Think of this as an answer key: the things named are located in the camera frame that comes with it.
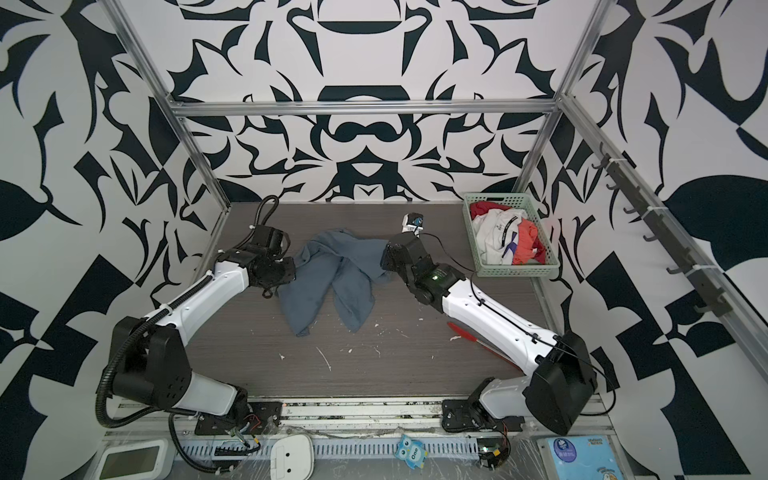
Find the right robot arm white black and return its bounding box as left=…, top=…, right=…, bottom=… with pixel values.
left=381, top=212, right=598, bottom=435

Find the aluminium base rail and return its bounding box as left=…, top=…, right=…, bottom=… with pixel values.
left=97, top=396, right=616, bottom=446

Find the blue labelled box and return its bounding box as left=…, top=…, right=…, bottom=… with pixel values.
left=536, top=435, right=631, bottom=480

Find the blue owl toy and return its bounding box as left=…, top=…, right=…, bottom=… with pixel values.
left=394, top=434, right=429, bottom=469

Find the white tablet screen device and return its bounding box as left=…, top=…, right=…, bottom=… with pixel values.
left=92, top=439, right=174, bottom=480

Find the white t shirt in basket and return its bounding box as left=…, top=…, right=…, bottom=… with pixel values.
left=471, top=209, right=528, bottom=265

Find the black wall hook rack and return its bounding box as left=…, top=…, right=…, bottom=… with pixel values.
left=594, top=147, right=733, bottom=317

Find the horizontal aluminium frame bar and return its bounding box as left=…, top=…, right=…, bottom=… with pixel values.
left=170, top=99, right=556, bottom=117

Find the white box device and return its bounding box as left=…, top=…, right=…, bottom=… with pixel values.
left=270, top=434, right=315, bottom=480

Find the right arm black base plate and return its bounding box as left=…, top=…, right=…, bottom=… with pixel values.
left=441, top=399, right=525, bottom=433

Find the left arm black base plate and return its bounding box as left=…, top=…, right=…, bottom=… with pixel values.
left=194, top=401, right=283, bottom=436

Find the green plastic basket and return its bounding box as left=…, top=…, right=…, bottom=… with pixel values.
left=463, top=193, right=560, bottom=278

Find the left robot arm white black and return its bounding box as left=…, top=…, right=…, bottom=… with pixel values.
left=94, top=195, right=296, bottom=430

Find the red pen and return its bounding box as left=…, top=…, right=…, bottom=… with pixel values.
left=447, top=322, right=521, bottom=371

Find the grey blue t shirt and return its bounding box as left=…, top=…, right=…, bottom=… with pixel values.
left=277, top=229, right=390, bottom=337

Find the red t shirt in basket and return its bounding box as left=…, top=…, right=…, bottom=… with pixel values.
left=469, top=201, right=546, bottom=265

